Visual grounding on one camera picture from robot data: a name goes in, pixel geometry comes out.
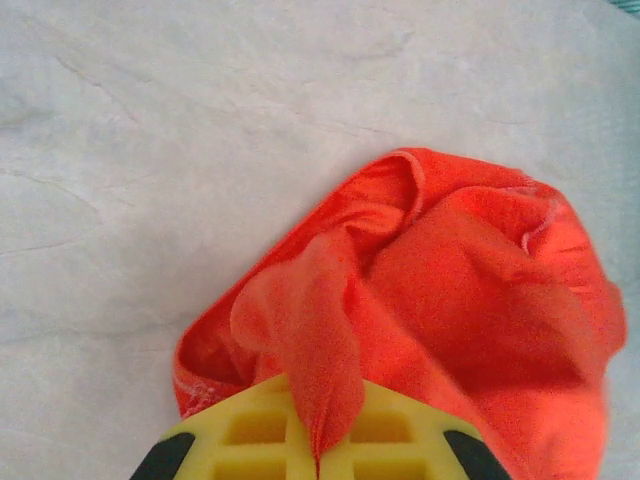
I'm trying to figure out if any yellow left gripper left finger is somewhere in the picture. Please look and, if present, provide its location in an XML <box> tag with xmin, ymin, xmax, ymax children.
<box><xmin>129</xmin><ymin>374</ymin><xmax>319</xmax><ymax>480</ymax></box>

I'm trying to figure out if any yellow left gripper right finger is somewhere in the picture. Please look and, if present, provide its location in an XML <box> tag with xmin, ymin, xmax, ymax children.
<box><xmin>317</xmin><ymin>378</ymin><xmax>512</xmax><ymax>480</ymax></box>

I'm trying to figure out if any orange printed t-shirt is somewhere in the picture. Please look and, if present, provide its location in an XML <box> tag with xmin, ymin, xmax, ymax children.
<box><xmin>172</xmin><ymin>146</ymin><xmax>630</xmax><ymax>480</ymax></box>

